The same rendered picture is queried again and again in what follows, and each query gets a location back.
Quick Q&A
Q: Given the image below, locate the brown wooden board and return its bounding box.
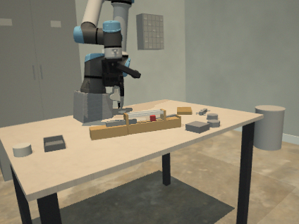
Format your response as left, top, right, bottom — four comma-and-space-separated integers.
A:
177, 107, 192, 115

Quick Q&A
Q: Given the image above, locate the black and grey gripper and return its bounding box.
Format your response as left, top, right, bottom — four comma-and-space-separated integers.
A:
102, 58, 124, 110

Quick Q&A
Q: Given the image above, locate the grey cylinder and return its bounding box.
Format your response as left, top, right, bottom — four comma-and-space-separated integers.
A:
13, 142, 32, 158

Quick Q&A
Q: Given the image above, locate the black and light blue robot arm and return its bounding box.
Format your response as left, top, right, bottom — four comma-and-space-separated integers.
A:
73, 0, 141, 94

